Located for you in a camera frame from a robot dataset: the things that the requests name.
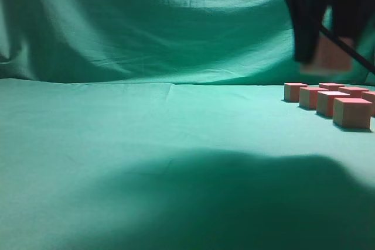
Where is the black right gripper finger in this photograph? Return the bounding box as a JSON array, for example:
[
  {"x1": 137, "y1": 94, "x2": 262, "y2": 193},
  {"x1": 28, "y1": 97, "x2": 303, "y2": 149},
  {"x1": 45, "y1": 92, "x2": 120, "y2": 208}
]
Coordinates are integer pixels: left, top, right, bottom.
[
  {"x1": 332, "y1": 0, "x2": 374, "y2": 46},
  {"x1": 285, "y1": 0, "x2": 331, "y2": 63}
]

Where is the pink cube column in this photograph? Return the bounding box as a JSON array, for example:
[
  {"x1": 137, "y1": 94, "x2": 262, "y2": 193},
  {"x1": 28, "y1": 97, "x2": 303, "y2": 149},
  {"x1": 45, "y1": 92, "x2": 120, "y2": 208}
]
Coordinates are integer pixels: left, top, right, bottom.
[
  {"x1": 333, "y1": 98, "x2": 373, "y2": 129},
  {"x1": 316, "y1": 91, "x2": 350, "y2": 118},
  {"x1": 300, "y1": 36, "x2": 352, "y2": 76},
  {"x1": 319, "y1": 83, "x2": 345, "y2": 91},
  {"x1": 362, "y1": 91, "x2": 375, "y2": 117},
  {"x1": 339, "y1": 87, "x2": 369, "y2": 98},
  {"x1": 284, "y1": 83, "x2": 308, "y2": 102},
  {"x1": 299, "y1": 87, "x2": 328, "y2": 109}
]

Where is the green cloth backdrop and cover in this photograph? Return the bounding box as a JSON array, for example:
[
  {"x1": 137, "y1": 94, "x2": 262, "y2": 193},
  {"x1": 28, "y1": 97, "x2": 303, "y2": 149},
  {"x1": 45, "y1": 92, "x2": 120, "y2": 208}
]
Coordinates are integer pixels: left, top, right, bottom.
[{"x1": 1, "y1": 0, "x2": 374, "y2": 249}]

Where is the black cable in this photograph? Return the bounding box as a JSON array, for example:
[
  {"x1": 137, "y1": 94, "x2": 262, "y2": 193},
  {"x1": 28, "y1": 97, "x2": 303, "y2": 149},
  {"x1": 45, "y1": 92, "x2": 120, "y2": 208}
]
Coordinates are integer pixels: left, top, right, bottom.
[{"x1": 319, "y1": 26, "x2": 375, "y2": 75}]

